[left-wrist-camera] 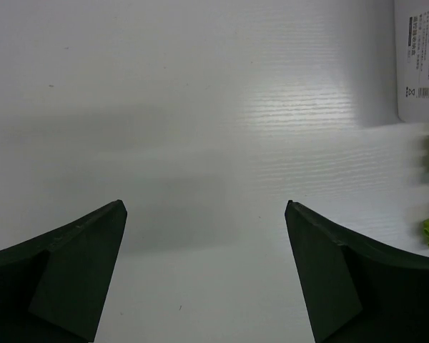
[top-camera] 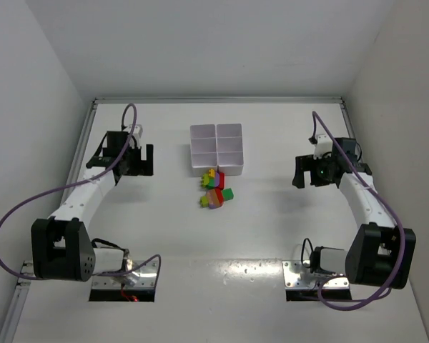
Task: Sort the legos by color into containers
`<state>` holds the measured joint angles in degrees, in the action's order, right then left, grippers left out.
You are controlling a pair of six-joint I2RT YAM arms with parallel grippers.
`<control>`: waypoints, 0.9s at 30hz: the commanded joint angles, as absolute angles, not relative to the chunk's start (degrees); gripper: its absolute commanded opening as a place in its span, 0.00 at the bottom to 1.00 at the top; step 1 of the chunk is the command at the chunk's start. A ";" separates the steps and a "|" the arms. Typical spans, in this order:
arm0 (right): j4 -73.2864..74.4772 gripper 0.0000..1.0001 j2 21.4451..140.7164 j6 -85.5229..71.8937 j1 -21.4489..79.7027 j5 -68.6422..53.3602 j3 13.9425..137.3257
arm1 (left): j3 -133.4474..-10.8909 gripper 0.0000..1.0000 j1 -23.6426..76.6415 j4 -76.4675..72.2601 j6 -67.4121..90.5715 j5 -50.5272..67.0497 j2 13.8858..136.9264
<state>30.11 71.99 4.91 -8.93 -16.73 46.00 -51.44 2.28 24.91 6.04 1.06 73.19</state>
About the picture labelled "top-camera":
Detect green lego brick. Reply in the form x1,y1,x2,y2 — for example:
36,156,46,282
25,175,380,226
222,188,234,202

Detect red orange lego stack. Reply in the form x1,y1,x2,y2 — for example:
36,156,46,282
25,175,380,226
199,188,224,209

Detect multicolour lego cluster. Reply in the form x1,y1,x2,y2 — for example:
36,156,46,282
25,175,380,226
201,169,225,190

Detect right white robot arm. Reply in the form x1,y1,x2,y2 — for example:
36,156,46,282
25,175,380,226
292,134,416,289

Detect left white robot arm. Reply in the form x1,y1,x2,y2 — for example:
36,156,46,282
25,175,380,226
31,131,154,282

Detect white six-compartment container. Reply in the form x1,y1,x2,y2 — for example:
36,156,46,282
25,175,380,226
189,123,244,177

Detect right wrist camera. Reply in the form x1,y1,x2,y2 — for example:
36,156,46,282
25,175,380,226
309,134,332,160

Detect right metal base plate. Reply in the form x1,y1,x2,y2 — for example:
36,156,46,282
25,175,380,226
282,259,350,291

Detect metal base plate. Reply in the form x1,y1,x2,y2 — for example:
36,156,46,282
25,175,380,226
91,258,160,291
282,259,350,291

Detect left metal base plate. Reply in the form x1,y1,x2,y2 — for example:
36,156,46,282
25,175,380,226
91,258,160,291

